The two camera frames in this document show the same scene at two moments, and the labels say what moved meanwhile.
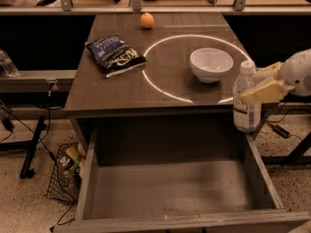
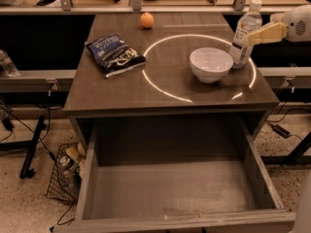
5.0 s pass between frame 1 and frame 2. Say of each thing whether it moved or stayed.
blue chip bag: stayed
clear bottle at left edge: stayed
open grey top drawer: stayed
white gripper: moved
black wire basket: stayed
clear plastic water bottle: moved
